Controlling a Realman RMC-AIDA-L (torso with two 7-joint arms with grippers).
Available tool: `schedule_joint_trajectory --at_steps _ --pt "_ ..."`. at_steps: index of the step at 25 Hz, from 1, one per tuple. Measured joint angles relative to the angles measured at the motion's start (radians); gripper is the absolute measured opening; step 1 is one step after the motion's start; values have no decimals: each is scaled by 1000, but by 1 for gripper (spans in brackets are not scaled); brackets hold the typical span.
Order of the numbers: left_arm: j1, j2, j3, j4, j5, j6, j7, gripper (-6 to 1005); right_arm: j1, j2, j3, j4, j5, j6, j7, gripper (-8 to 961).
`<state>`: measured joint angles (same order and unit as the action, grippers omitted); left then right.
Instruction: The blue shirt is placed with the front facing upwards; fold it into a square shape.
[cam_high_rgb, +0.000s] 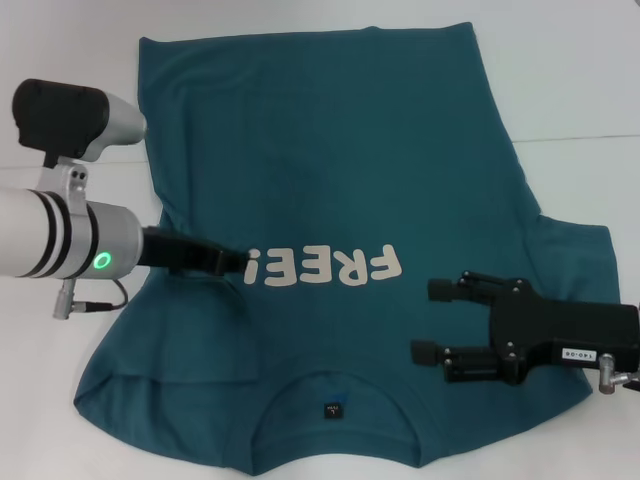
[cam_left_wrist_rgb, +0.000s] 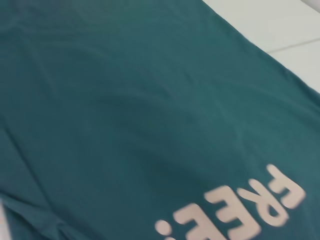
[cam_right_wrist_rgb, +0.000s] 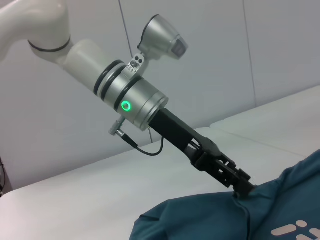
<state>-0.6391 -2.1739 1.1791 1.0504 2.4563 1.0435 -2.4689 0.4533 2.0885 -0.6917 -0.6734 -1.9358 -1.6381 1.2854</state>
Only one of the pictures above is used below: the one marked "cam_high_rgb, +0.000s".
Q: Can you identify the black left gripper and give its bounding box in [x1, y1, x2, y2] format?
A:
[141, 226, 252, 277]

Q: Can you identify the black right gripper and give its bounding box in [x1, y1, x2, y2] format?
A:
[410, 269, 640, 387]

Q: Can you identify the teal t-shirt with FREE print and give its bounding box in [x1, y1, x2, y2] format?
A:
[72, 20, 626, 480]

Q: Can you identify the left arm cable with connector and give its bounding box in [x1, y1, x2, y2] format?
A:
[52, 277, 129, 326]

